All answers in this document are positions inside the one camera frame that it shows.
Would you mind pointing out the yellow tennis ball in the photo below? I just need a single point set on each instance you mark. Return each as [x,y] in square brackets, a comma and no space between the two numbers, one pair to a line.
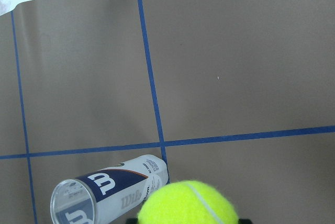
[187,202]

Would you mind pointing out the clear tennis ball can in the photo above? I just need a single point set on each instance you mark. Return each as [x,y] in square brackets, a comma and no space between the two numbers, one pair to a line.
[104,195]

